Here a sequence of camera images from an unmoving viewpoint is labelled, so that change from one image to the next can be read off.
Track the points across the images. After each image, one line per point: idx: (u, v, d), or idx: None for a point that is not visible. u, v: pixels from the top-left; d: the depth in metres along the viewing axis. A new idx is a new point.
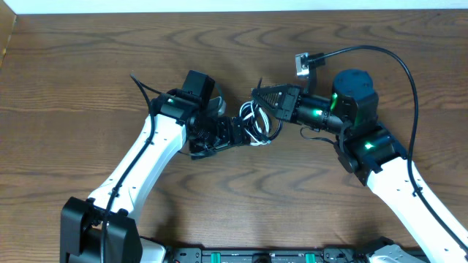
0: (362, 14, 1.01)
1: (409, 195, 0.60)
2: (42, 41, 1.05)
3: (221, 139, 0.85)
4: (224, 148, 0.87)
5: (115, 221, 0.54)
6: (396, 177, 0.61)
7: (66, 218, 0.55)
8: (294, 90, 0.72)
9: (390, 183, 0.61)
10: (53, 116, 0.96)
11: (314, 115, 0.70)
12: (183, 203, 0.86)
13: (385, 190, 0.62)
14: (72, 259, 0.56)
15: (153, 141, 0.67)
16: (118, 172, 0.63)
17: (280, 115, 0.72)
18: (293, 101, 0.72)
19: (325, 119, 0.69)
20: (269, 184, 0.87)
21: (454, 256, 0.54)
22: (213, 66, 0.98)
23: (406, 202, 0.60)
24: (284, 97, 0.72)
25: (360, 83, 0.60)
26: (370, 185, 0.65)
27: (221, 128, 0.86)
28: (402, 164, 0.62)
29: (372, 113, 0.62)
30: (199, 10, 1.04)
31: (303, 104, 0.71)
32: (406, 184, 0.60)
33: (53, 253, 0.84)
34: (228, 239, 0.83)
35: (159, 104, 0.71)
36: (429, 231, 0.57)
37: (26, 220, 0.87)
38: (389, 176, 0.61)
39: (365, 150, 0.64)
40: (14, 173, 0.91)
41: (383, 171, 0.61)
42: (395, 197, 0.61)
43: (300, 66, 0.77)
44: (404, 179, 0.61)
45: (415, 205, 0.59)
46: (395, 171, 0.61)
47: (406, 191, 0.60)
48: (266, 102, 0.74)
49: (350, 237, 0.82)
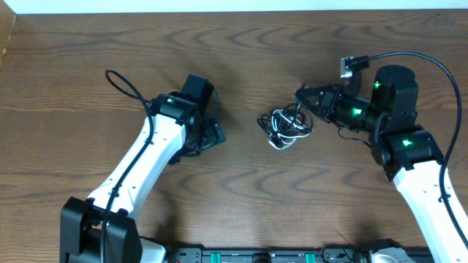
0: (362, 14, 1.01)
1: (435, 199, 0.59)
2: (42, 41, 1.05)
3: (207, 138, 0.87)
4: (210, 147, 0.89)
5: (115, 222, 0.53)
6: (427, 180, 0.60)
7: (65, 218, 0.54)
8: (336, 90, 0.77)
9: (420, 183, 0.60)
10: (52, 116, 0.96)
11: (353, 114, 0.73)
12: (183, 203, 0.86)
13: (411, 188, 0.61)
14: (73, 259, 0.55)
15: (153, 140, 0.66)
16: (117, 172, 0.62)
17: (320, 112, 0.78)
18: (333, 98, 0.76)
19: (362, 118, 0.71)
20: (269, 184, 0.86)
21: None
22: (213, 66, 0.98)
23: (430, 206, 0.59)
24: (325, 94, 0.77)
25: (404, 76, 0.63)
26: (396, 181, 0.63)
27: (208, 127, 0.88)
28: (434, 167, 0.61)
29: (411, 107, 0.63)
30: (199, 11, 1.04)
31: (344, 103, 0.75)
32: (436, 188, 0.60)
33: (53, 253, 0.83)
34: (229, 239, 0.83)
35: (159, 104, 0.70)
36: (446, 238, 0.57)
37: (25, 220, 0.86)
38: (420, 175, 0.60)
39: (401, 145, 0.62)
40: (14, 173, 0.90)
41: (415, 169, 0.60)
42: (420, 197, 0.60)
43: (344, 68, 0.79)
44: (434, 183, 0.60)
45: (439, 210, 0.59)
46: (427, 173, 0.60)
47: (433, 194, 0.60)
48: (308, 101, 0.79)
49: (351, 237, 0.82)
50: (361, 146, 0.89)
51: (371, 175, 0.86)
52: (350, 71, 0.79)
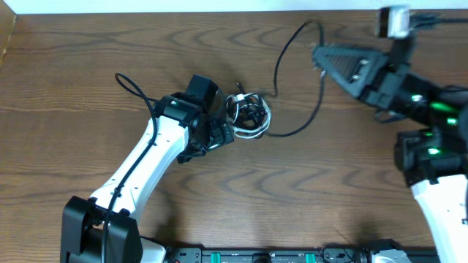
0: (362, 14, 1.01)
1: (458, 220, 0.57)
2: (42, 41, 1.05)
3: (213, 138, 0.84)
4: (217, 147, 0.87)
5: (117, 221, 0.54)
6: (450, 199, 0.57)
7: (67, 217, 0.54)
8: (404, 66, 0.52)
9: (444, 201, 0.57)
10: (52, 116, 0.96)
11: (411, 101, 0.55)
12: (183, 203, 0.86)
13: (435, 206, 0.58)
14: (73, 258, 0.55)
15: (156, 142, 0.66)
16: (120, 172, 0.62)
17: (371, 100, 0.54)
18: (396, 82, 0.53)
19: (419, 107, 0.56)
20: (268, 184, 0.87)
21: None
22: (213, 67, 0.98)
23: (452, 225, 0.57)
24: (384, 77, 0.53)
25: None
26: (415, 191, 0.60)
27: (215, 126, 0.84)
28: (461, 183, 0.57)
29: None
30: (199, 11, 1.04)
31: (404, 86, 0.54)
32: (461, 207, 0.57)
33: (53, 253, 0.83)
34: (228, 239, 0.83)
35: (163, 105, 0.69)
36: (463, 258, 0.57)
37: (25, 220, 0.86)
38: (445, 196, 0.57)
39: (428, 155, 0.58)
40: (14, 172, 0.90)
41: (439, 184, 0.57)
42: (442, 215, 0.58)
43: (404, 28, 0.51)
44: (458, 202, 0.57)
45: (463, 232, 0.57)
46: (454, 191, 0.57)
47: (457, 214, 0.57)
48: (339, 73, 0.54)
49: (351, 237, 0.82)
50: (361, 146, 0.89)
51: (371, 175, 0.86)
52: (407, 31, 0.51)
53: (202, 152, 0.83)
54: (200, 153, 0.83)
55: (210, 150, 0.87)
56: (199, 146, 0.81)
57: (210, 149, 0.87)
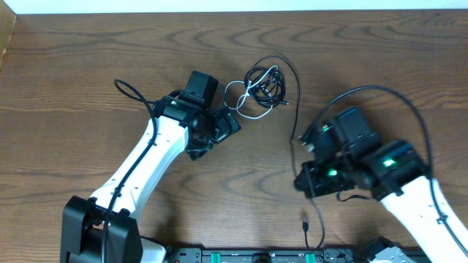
0: (363, 14, 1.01)
1: (433, 220, 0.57)
2: (43, 41, 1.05)
3: (219, 129, 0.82)
4: (225, 138, 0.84)
5: (117, 221, 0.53)
6: (417, 204, 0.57)
7: (68, 217, 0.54)
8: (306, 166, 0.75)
9: (412, 207, 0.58)
10: (52, 116, 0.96)
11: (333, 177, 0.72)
12: (183, 203, 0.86)
13: (407, 215, 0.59)
14: (73, 258, 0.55)
15: (156, 142, 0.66)
16: (120, 172, 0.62)
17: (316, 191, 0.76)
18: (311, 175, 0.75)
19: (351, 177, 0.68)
20: (269, 184, 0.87)
21: (428, 223, 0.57)
22: (213, 66, 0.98)
23: (430, 229, 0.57)
24: (325, 155, 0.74)
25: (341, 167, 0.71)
26: (385, 202, 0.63)
27: (219, 117, 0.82)
28: (423, 184, 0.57)
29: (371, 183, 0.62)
30: (199, 11, 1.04)
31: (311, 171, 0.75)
32: (430, 209, 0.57)
33: (54, 253, 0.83)
34: (228, 239, 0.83)
35: (163, 105, 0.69)
36: (434, 236, 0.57)
37: (25, 219, 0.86)
38: (409, 200, 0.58)
39: (383, 167, 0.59)
40: (14, 172, 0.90)
41: (405, 193, 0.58)
42: (419, 223, 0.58)
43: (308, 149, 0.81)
44: (428, 204, 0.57)
45: (436, 233, 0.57)
46: (417, 195, 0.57)
47: (431, 215, 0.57)
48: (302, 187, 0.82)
49: (351, 237, 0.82)
50: None
51: None
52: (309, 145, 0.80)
53: (210, 146, 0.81)
54: (208, 147, 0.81)
55: (219, 142, 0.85)
56: (205, 140, 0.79)
57: (219, 141, 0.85)
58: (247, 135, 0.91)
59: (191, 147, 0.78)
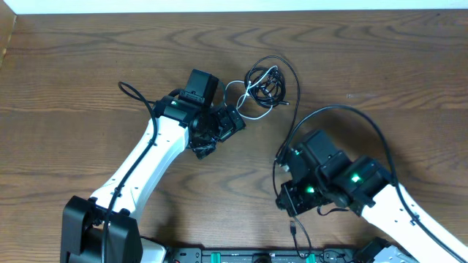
0: (363, 14, 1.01)
1: (407, 223, 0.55)
2: (43, 41, 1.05)
3: (223, 127, 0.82)
4: (229, 135, 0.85)
5: (116, 221, 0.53)
6: (389, 209, 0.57)
7: (68, 218, 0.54)
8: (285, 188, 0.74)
9: (386, 213, 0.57)
10: (52, 116, 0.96)
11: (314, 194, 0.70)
12: (183, 203, 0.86)
13: (383, 224, 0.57)
14: (73, 259, 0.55)
15: (156, 142, 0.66)
16: (120, 172, 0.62)
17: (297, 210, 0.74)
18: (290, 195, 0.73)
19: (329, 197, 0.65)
20: (268, 184, 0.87)
21: (403, 226, 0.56)
22: (213, 66, 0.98)
23: (408, 234, 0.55)
24: (301, 174, 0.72)
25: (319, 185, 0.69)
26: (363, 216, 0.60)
27: (223, 115, 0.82)
28: (391, 191, 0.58)
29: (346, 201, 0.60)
30: (199, 11, 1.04)
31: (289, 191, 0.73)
32: (402, 212, 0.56)
33: (54, 253, 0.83)
34: (228, 239, 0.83)
35: (163, 106, 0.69)
36: (415, 241, 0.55)
37: (25, 219, 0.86)
38: (383, 209, 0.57)
39: (352, 183, 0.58)
40: (14, 172, 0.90)
41: (376, 203, 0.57)
42: (396, 229, 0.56)
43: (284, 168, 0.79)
44: (398, 207, 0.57)
45: (415, 237, 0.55)
46: (387, 201, 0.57)
47: (404, 219, 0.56)
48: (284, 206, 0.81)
49: (351, 237, 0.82)
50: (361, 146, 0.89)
51: None
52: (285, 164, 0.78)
53: (213, 144, 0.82)
54: (210, 145, 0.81)
55: (223, 139, 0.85)
56: (208, 139, 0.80)
57: (224, 138, 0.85)
58: (247, 135, 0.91)
59: (194, 146, 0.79)
